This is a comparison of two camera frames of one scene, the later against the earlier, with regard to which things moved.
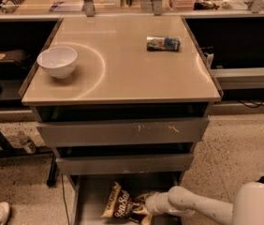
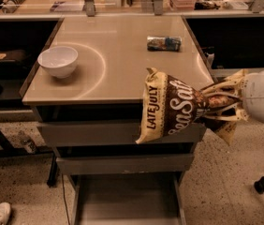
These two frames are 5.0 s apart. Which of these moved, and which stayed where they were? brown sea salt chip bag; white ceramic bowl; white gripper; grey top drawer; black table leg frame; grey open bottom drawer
Moved: brown sea salt chip bag; white gripper
Stayed: grey open bottom drawer; black table leg frame; white ceramic bowl; grey top drawer
